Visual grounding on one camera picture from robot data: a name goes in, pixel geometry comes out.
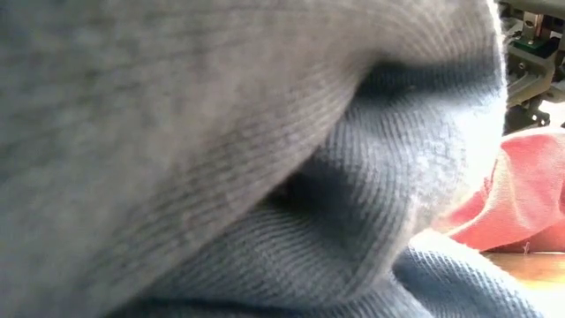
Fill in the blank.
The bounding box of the orange sock white tag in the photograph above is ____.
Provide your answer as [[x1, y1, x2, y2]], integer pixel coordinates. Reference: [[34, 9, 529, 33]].
[[434, 127, 565, 254]]

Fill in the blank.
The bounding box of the grey-blue sock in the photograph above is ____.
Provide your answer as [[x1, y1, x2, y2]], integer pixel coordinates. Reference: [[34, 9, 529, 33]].
[[0, 0, 546, 318]]

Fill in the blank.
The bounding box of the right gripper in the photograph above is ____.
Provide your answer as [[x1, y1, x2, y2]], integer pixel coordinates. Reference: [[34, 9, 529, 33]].
[[498, 0, 565, 133]]

